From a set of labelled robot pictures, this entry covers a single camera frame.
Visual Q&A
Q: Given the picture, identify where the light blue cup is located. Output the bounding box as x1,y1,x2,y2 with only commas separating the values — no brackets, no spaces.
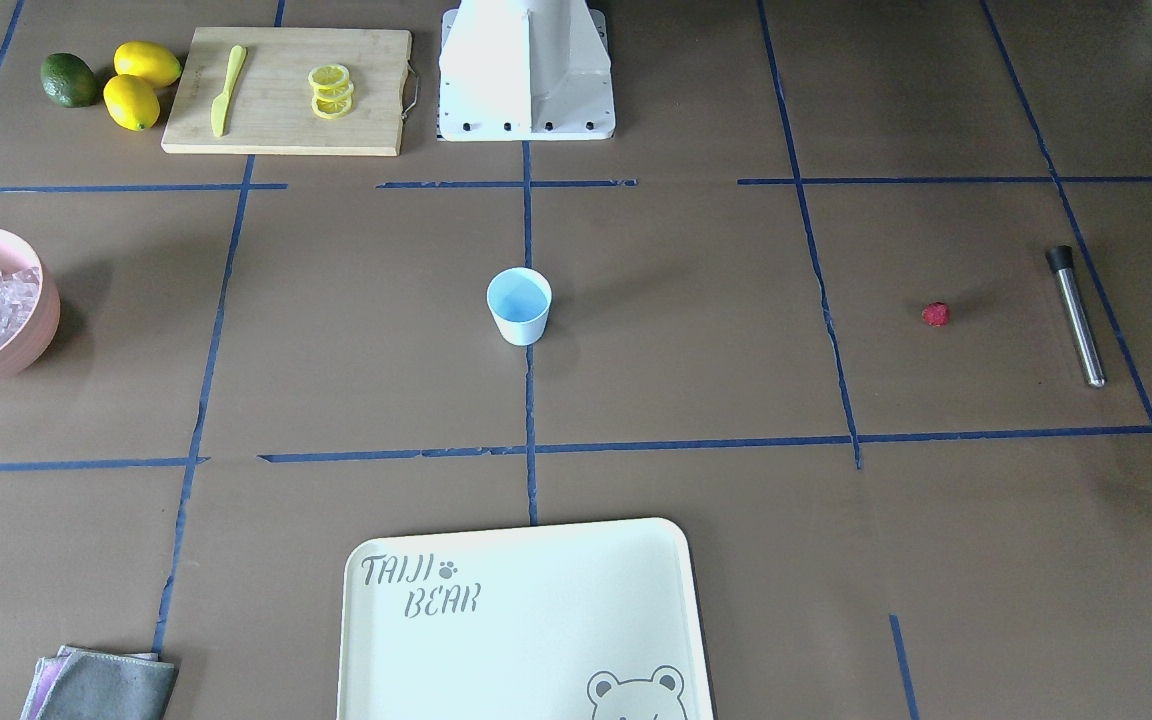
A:
485,266,553,347

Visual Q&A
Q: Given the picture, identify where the red strawberry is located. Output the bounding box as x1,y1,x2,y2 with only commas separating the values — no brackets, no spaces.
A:
922,302,952,327

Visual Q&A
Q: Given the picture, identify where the cream bear tray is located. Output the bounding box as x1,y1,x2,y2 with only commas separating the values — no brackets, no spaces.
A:
335,518,717,719

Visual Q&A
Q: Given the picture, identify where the lemon slices stack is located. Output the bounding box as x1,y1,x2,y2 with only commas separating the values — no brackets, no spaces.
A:
306,63,355,120

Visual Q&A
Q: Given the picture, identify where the wooden cutting board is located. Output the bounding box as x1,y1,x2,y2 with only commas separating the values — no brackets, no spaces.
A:
161,26,414,158

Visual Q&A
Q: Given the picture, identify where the yellow plastic knife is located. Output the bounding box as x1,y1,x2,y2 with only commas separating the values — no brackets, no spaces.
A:
209,45,248,138

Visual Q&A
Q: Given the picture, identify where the steel muddler black tip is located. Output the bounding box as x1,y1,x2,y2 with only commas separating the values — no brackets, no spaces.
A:
1044,245,1106,389

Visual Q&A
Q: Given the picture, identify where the lower yellow lemon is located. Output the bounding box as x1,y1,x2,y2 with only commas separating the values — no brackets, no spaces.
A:
103,74,161,132

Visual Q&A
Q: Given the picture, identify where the yellow lemon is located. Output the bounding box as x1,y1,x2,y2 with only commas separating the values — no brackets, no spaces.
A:
103,74,161,132
113,41,182,88

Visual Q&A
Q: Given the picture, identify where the upper yellow lemon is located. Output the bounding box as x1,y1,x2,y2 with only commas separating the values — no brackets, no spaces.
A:
113,41,182,88

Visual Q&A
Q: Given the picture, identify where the grey folded cloth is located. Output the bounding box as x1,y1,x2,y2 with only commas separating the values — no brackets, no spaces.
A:
20,644,179,719

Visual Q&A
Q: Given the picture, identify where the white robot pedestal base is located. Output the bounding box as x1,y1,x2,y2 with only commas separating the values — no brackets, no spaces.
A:
435,1,617,142

